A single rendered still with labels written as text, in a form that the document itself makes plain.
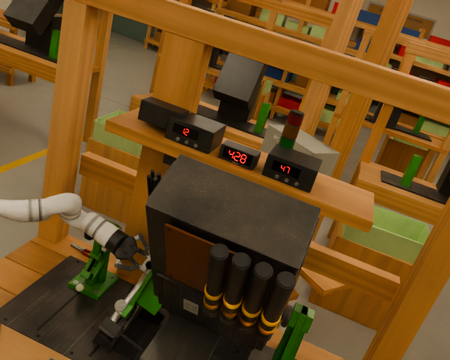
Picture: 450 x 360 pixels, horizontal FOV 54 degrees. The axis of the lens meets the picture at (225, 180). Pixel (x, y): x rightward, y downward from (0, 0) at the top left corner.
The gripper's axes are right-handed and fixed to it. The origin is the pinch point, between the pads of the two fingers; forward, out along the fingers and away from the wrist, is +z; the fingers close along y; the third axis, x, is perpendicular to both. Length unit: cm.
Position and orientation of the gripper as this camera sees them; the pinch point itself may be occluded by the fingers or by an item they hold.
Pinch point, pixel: (148, 264)
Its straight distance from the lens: 144.7
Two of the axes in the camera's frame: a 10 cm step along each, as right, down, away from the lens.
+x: -1.2, 3.1, 9.4
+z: 8.2, 5.7, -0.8
